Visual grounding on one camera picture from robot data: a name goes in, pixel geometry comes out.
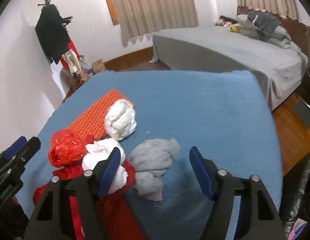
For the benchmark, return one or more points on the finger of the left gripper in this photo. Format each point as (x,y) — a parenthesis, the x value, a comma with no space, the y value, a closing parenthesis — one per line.
(22,150)

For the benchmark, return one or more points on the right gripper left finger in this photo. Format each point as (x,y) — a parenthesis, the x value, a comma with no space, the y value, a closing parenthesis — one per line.
(52,218)

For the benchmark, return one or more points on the red plastic bag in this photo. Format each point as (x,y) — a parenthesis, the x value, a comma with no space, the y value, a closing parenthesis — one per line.
(66,147)

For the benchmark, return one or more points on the white tissue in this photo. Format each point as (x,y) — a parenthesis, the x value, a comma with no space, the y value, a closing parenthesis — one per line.
(100,151)
(120,120)

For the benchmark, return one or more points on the grey cloth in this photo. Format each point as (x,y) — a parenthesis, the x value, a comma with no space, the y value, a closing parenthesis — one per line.
(151,160)

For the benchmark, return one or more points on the black trash bin bag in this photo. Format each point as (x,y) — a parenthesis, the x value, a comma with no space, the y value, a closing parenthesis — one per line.
(295,201)

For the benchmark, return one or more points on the red cloth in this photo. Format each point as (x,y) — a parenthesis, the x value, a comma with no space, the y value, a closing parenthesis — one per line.
(113,211)

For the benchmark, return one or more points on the orange textured sponge pad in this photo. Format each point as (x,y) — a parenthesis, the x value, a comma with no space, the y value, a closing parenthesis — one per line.
(91,121)

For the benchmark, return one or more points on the coat rack with clothes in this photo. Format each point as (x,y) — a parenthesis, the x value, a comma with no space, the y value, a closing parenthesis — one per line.
(57,46)

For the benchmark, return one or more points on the blue table cloth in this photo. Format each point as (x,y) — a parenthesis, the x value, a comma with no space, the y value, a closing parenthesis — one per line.
(224,115)

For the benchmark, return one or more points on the brown paper bag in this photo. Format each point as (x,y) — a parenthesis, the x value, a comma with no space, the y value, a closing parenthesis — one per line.
(98,66)

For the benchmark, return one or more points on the dark floor mat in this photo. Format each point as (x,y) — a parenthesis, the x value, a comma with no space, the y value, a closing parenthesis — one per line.
(303,111)

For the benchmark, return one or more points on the bed with grey sheet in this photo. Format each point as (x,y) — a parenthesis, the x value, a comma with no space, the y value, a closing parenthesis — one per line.
(216,49)

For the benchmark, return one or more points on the left beige curtain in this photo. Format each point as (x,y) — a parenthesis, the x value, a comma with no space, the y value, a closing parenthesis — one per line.
(140,17)

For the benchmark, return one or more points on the wooden headboard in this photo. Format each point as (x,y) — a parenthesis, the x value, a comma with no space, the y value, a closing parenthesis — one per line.
(299,32)

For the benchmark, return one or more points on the grey folded bedding pile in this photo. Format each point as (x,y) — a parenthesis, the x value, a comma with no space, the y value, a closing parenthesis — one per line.
(266,27)

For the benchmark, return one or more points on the yellow plush toy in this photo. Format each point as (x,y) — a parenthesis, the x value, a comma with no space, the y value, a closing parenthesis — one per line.
(235,28)

